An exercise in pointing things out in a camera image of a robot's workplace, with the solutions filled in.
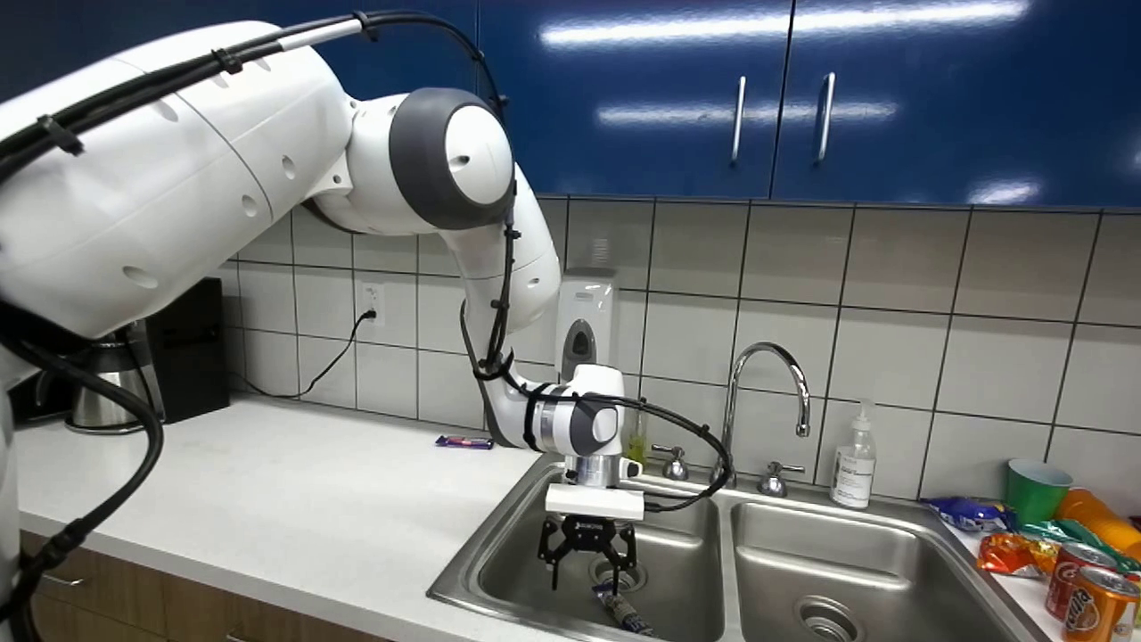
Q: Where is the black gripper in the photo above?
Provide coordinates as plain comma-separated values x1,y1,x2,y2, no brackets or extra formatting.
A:
536,513,644,595

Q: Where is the stainless steel double sink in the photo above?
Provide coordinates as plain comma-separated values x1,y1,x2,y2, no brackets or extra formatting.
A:
424,455,1055,642

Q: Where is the green dish soap bottle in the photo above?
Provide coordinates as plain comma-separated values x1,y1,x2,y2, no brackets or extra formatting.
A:
622,398,655,470

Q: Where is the chrome gooseneck faucet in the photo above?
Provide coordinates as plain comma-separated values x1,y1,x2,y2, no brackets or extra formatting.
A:
710,338,817,492

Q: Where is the clear hand soap pump bottle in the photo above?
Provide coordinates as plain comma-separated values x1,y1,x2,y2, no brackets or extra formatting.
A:
826,404,880,513

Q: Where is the blue snack bag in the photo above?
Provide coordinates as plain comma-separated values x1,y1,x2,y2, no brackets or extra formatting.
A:
924,492,1011,539

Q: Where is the wooden lower cabinet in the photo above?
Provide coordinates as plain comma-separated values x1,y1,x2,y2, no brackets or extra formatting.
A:
14,527,395,642

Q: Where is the orange chip bag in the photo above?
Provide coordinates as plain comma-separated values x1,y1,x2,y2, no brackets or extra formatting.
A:
975,527,1061,581

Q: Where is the blue upper cabinet door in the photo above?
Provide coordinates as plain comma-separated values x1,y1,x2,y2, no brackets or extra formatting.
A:
474,0,793,202
771,0,1141,214
248,0,478,199
0,0,257,111

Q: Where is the black coffee maker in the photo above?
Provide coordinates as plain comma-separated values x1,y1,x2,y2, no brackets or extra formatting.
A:
144,277,232,423

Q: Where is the green cup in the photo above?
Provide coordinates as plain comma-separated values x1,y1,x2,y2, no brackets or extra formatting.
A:
997,455,1078,524

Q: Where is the green snack wrapper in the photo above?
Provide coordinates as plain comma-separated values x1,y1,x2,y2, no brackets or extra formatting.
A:
1028,517,1126,565

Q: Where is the orange snack pack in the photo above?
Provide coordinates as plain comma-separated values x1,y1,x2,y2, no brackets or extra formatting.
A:
1051,485,1141,566

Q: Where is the steel coffee carafe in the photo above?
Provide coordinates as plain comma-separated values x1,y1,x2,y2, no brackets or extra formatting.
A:
67,334,155,434

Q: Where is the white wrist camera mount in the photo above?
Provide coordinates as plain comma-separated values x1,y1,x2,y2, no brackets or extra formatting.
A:
541,477,649,524

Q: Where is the black power cord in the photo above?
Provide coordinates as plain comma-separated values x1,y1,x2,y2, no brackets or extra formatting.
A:
237,306,380,404

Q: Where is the white wall outlet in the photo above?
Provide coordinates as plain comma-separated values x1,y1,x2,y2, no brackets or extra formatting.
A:
354,277,390,334

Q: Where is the steel cabinet door handle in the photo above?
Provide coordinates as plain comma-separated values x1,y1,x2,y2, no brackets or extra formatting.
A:
813,69,842,167
727,73,754,167

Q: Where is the thick black base cable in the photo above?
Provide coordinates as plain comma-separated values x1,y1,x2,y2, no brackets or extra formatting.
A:
0,300,169,642

